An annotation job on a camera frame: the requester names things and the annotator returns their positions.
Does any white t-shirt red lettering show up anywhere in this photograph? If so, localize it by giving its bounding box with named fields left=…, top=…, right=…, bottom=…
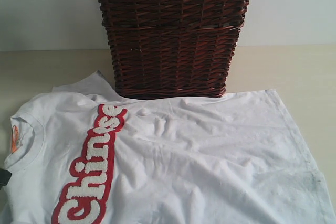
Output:
left=1, top=72, right=335, bottom=223

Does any dark brown wicker basket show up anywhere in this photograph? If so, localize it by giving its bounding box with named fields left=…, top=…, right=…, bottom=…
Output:
left=99, top=0, right=249, bottom=99

